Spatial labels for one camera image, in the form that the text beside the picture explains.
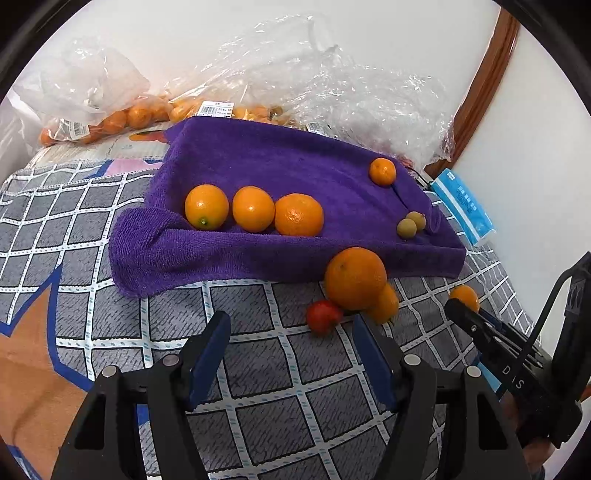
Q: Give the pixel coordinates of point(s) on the small yellow-green fruit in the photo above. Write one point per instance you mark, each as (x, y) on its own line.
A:
(420, 218)
(406, 229)

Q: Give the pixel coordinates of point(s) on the orange with green stem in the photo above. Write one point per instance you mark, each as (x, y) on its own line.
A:
(206, 206)

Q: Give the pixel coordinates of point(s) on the yellowish orange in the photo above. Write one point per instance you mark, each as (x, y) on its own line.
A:
(388, 307)

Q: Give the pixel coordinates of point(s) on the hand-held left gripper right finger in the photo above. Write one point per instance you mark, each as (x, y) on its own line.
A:
(374, 364)

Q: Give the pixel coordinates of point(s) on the crumpled clear plastic bag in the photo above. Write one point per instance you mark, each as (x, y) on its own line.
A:
(369, 101)

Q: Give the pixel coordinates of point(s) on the brown wooden door frame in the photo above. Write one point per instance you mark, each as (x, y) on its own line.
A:
(489, 78)

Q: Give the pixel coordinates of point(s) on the small orange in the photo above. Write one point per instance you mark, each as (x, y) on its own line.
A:
(464, 295)
(383, 171)

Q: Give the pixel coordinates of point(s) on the blue tissue pack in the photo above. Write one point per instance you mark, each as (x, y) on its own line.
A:
(464, 205)

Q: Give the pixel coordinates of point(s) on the clear bag of kumquats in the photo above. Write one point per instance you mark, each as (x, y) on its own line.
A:
(221, 106)

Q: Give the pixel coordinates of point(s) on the white plastic bag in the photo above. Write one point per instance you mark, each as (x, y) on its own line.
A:
(21, 124)

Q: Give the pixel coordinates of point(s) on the large orange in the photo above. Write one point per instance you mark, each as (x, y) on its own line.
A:
(355, 277)

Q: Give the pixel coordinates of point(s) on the bumpy orange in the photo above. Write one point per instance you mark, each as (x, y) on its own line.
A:
(298, 214)

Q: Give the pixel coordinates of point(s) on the purple towel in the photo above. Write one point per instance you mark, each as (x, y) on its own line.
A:
(286, 157)

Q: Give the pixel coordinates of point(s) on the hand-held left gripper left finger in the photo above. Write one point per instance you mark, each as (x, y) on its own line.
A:
(207, 364)

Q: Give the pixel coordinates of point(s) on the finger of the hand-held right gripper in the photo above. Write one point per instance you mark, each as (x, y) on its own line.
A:
(501, 325)
(473, 327)

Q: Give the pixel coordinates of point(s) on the clear bag of mandarins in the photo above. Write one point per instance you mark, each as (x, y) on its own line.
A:
(92, 92)

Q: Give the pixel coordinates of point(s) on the small red fruit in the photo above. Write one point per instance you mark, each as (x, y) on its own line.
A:
(324, 316)

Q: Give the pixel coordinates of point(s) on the person's right hand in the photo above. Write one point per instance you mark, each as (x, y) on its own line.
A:
(535, 454)

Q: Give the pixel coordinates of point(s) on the oval orange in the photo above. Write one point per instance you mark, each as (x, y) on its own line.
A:
(253, 208)

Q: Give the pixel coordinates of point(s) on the grey plaid star blanket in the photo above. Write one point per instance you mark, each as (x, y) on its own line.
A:
(286, 369)

